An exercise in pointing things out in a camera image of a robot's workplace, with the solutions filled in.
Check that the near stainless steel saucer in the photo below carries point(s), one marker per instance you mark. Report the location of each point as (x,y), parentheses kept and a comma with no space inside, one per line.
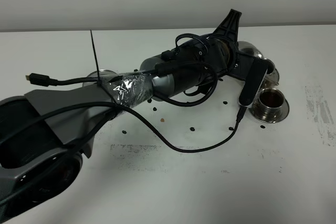
(270,118)

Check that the near stainless steel teacup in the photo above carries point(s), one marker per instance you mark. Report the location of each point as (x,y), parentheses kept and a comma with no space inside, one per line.
(270,101)

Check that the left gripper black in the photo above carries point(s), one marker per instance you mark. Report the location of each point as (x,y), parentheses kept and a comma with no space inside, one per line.
(219,50)

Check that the far stainless steel saucer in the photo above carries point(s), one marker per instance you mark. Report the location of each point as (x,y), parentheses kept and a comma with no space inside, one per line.
(271,80)

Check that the teapot saucer stainless steel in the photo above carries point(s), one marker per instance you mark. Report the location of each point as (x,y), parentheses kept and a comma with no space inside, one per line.
(105,74)

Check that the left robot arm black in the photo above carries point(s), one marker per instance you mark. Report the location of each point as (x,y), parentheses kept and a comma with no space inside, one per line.
(46,132)

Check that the black cable tie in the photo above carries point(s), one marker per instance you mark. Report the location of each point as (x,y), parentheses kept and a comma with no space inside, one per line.
(95,53)

